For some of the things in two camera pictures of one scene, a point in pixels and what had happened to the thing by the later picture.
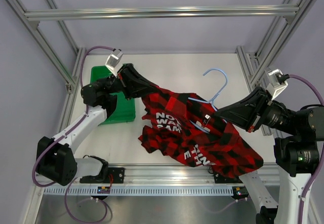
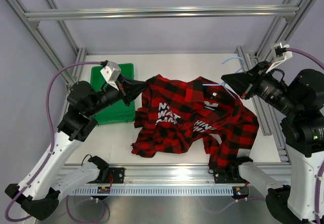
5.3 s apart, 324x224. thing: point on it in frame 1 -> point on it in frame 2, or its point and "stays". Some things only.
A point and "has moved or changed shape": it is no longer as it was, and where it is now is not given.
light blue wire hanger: [211, 101] -> [223, 83]
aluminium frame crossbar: [274, 12] stays
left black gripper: [134, 85] -> [132, 88]
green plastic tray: [125, 111] stays
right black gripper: [247, 112] -> [244, 83]
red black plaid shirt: [178, 124] has moved or changed shape
